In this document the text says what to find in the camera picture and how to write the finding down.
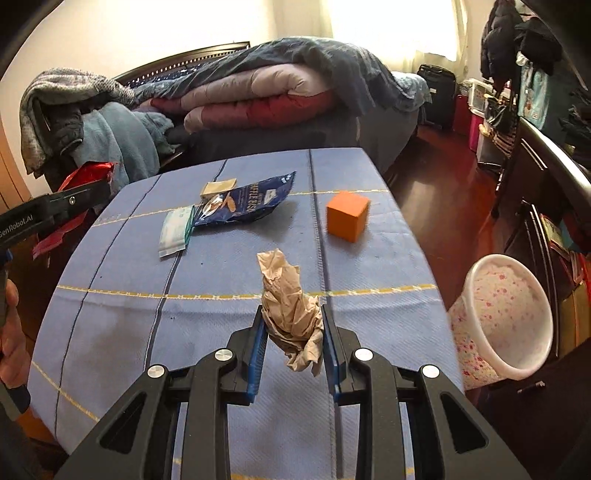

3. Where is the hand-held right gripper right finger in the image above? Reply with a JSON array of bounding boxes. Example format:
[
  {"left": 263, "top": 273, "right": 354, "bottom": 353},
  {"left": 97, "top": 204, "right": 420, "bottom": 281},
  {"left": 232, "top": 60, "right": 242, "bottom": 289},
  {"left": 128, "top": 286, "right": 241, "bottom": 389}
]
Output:
[{"left": 320, "top": 302, "right": 532, "bottom": 480}]

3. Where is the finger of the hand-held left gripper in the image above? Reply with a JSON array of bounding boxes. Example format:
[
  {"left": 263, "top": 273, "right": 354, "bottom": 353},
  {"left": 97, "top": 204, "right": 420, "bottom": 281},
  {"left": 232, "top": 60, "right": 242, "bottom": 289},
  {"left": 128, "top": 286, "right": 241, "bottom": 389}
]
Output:
[{"left": 44, "top": 181, "right": 114, "bottom": 219}]

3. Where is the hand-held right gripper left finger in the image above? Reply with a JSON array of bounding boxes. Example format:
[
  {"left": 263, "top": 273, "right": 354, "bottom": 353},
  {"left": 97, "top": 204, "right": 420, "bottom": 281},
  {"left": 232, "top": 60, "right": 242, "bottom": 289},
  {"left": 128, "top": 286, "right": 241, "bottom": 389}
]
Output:
[{"left": 53, "top": 305, "right": 269, "bottom": 480}]

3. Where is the large red snack packet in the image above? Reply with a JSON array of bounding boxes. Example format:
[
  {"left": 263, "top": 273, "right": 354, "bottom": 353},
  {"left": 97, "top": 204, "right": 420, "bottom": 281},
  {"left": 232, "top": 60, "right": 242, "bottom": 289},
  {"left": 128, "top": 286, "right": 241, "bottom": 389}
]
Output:
[{"left": 32, "top": 161, "right": 116, "bottom": 257}]

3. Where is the brown paper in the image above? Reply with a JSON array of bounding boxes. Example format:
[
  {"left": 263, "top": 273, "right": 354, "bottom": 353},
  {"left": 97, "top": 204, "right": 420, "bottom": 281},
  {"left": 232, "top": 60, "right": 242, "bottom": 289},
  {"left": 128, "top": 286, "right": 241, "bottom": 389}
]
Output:
[{"left": 256, "top": 248, "right": 325, "bottom": 378}]

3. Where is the floral white waste bin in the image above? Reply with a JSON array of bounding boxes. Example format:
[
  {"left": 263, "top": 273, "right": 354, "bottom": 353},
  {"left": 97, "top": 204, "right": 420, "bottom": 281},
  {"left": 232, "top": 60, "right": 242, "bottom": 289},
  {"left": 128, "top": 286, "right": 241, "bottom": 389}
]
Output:
[{"left": 447, "top": 254, "right": 554, "bottom": 391}]

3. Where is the person's left hand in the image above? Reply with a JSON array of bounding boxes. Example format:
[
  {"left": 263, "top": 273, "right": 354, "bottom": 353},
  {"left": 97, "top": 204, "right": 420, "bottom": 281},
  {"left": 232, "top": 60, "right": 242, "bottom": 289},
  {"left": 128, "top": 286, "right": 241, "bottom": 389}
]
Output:
[{"left": 0, "top": 281, "right": 33, "bottom": 393}]

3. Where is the wooden wardrobe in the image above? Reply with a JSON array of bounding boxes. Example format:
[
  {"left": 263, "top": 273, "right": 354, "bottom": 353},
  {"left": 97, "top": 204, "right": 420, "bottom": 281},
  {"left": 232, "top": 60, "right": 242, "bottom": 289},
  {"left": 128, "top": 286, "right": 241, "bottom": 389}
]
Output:
[{"left": 0, "top": 0, "right": 65, "bottom": 208}]

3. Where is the dark padded jacket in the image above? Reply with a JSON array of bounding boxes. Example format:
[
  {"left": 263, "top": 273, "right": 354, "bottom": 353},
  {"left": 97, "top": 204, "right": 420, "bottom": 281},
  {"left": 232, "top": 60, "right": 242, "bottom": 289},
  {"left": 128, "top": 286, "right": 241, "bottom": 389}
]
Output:
[{"left": 44, "top": 108, "right": 86, "bottom": 155}]

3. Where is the light blue fleece blanket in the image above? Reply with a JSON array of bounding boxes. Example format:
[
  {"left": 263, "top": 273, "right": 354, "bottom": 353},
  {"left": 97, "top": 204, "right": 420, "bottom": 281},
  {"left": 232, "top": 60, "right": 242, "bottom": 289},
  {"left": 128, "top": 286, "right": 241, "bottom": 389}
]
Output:
[{"left": 78, "top": 102, "right": 178, "bottom": 195}]

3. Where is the green white wipe packet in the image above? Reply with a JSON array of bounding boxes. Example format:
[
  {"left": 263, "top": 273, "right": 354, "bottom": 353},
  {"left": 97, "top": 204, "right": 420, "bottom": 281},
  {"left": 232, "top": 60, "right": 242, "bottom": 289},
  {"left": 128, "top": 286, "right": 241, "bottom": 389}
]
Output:
[{"left": 158, "top": 205, "right": 195, "bottom": 258}]

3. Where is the orange cube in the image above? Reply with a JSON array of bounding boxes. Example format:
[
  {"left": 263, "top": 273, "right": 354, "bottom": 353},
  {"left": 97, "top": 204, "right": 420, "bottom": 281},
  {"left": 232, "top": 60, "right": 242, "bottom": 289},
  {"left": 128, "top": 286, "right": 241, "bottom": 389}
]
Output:
[{"left": 326, "top": 190, "right": 371, "bottom": 244}]

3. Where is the small beige packet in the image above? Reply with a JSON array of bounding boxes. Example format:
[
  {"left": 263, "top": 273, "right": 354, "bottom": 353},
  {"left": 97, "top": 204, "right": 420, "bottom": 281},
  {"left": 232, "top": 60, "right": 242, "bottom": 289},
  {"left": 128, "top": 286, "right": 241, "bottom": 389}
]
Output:
[{"left": 200, "top": 178, "right": 238, "bottom": 200}]

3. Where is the star print blue pillow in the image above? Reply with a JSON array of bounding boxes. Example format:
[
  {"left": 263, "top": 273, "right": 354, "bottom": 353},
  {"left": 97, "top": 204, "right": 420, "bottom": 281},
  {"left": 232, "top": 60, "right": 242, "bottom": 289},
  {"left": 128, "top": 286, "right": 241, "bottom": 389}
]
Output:
[{"left": 131, "top": 65, "right": 199, "bottom": 90}]

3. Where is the blue snack packet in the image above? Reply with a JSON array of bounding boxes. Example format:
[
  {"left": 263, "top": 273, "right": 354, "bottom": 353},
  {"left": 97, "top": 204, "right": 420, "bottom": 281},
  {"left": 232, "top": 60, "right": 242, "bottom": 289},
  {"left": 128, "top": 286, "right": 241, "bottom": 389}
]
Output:
[{"left": 191, "top": 172, "right": 297, "bottom": 228}]

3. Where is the folded pink quilt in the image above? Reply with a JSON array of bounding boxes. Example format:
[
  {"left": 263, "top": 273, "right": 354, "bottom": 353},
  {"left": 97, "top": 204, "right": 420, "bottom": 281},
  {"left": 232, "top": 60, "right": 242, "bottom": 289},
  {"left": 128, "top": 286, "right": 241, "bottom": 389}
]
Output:
[{"left": 139, "top": 62, "right": 340, "bottom": 134}]

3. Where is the dark wooden bed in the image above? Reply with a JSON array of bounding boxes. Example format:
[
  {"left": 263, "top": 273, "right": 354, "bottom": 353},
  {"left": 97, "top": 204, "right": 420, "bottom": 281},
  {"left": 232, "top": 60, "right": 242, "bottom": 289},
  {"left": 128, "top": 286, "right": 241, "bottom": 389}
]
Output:
[{"left": 113, "top": 37, "right": 432, "bottom": 162}]

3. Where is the dark wooden dresser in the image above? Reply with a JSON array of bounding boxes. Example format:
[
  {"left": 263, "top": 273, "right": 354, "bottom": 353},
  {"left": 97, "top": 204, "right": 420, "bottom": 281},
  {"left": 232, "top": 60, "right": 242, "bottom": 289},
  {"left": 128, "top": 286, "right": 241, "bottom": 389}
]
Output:
[{"left": 489, "top": 106, "right": 591, "bottom": 361}]

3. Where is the red pink storage box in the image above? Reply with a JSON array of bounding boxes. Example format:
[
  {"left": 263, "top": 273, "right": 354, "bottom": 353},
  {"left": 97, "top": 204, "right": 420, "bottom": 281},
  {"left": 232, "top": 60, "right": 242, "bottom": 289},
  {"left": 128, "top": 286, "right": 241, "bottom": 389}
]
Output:
[{"left": 454, "top": 92, "right": 485, "bottom": 153}]

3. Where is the black suitcase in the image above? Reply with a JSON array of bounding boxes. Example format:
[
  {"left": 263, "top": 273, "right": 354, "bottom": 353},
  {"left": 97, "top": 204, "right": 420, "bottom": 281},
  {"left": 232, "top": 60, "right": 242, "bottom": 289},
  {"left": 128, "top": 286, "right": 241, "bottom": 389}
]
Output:
[{"left": 417, "top": 65, "right": 458, "bottom": 131}]

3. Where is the striped handbag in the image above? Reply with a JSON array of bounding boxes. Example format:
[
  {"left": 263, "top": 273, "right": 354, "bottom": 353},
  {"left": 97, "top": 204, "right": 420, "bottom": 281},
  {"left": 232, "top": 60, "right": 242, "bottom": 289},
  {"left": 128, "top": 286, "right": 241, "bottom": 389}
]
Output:
[{"left": 478, "top": 97, "right": 518, "bottom": 167}]

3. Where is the blue patterned duvet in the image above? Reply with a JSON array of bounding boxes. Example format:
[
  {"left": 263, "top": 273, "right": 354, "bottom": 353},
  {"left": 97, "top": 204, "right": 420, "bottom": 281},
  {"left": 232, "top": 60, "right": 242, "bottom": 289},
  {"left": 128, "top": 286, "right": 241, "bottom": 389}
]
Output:
[{"left": 134, "top": 37, "right": 432, "bottom": 116}]

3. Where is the clear plastic container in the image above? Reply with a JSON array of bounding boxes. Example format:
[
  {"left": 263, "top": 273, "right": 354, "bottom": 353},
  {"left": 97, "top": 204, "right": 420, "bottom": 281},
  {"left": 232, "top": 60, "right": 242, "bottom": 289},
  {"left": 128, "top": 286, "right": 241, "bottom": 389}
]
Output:
[{"left": 464, "top": 78, "right": 492, "bottom": 116}]

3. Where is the teal bag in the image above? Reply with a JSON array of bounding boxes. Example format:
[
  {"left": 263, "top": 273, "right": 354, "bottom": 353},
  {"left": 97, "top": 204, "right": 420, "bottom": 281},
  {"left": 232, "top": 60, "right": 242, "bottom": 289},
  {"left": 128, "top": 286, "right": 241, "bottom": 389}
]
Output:
[{"left": 517, "top": 65, "right": 550, "bottom": 123}]

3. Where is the sheer cream curtain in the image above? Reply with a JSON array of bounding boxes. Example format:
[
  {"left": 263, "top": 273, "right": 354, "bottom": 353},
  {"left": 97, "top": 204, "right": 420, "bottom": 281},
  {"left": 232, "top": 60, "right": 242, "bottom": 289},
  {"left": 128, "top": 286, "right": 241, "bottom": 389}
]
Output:
[{"left": 323, "top": 0, "right": 490, "bottom": 75}]

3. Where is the stack of dark clothes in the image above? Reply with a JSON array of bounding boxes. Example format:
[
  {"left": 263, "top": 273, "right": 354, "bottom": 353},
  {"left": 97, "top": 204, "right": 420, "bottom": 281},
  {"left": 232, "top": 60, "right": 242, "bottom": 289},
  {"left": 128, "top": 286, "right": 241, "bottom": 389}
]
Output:
[{"left": 556, "top": 88, "right": 591, "bottom": 148}]

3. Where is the hanging dark coat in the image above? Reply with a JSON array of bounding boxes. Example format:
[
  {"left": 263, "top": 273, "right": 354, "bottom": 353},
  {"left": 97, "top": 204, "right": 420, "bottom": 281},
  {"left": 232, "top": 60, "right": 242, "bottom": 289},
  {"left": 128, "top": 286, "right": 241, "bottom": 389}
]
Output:
[{"left": 480, "top": 0, "right": 525, "bottom": 86}]

